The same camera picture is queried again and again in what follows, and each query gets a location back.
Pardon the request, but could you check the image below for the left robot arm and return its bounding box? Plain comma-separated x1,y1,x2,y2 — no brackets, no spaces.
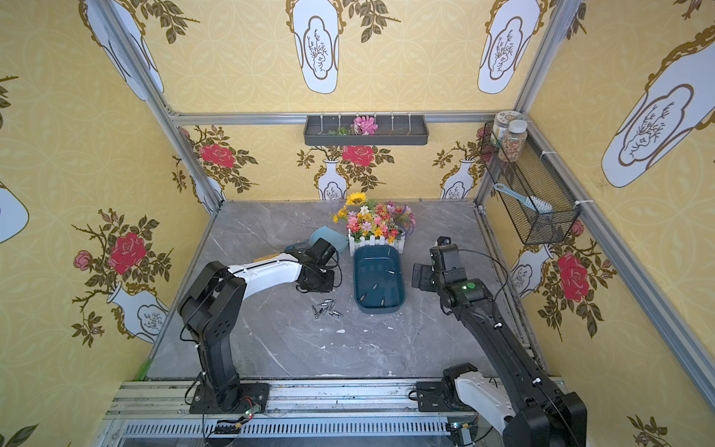
178,238,339,415

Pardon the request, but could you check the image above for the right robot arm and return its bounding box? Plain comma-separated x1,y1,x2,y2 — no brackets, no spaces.
411,237,588,446

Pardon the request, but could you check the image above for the dark teal storage box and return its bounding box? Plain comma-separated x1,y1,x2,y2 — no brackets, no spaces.
354,245,405,315

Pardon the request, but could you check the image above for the light blue plastic scoop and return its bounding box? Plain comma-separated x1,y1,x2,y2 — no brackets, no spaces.
310,226,349,253

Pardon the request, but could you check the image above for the white picket flower planter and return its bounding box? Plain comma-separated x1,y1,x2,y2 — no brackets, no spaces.
331,193,416,255

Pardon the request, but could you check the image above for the light blue brush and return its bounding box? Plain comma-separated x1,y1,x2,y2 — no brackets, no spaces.
493,184,554,214

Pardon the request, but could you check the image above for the pink flower on shelf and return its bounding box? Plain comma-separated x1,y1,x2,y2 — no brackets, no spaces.
351,115,379,135

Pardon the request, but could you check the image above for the clear jar beige lid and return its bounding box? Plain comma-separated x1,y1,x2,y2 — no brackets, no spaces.
498,119,528,162

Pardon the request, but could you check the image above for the clear jar white lid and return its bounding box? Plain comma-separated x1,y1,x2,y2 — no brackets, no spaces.
491,111,524,145

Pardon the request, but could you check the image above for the yellow handled blue garden fork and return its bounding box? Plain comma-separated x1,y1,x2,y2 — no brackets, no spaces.
254,241,310,262

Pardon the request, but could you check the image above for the black wire mesh basket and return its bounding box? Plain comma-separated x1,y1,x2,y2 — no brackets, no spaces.
474,122,581,246

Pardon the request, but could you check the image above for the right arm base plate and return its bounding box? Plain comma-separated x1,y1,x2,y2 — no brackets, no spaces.
408,381,475,413

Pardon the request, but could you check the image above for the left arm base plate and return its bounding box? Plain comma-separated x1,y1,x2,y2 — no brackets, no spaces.
189,382,270,415

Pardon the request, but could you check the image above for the dark grey wall shelf tray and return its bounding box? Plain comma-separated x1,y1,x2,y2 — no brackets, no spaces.
304,113,429,146

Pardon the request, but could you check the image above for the aluminium corner frame post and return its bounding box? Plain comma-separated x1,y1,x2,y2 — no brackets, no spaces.
78,1,225,214

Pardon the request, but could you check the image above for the aluminium front rail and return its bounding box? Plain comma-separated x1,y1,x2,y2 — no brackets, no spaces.
91,378,588,447

